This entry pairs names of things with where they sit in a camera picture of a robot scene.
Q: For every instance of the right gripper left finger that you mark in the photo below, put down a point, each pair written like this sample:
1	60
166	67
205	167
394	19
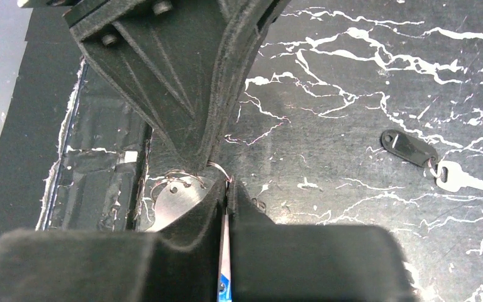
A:
178	263

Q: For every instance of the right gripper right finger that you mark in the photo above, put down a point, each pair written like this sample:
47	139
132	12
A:
274	262

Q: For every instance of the black key tag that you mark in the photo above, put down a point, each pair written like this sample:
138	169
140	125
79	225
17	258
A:
409	148

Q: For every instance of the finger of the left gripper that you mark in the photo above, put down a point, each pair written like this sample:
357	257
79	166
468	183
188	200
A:
182	70

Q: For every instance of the blue tag on plate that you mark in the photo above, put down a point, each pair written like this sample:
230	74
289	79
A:
224	289

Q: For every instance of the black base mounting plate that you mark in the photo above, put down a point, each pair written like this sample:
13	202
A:
71	150

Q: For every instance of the silver key with ring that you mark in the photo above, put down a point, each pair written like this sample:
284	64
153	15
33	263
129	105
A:
450	176

